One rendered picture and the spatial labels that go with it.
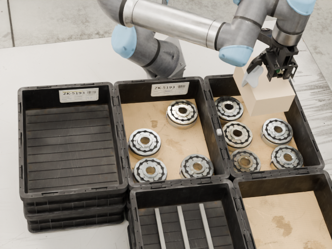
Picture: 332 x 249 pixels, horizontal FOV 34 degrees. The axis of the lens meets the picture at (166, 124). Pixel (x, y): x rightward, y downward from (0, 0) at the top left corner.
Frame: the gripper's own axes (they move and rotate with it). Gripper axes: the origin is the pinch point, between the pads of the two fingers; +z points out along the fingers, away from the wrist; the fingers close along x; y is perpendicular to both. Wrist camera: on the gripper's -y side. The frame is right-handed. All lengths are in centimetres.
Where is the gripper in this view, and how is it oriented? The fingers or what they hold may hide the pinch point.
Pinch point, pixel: (264, 81)
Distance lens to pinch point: 163.5
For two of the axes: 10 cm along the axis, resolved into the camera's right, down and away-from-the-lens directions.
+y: 2.5, 7.9, -5.6
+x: 9.6, -1.4, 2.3
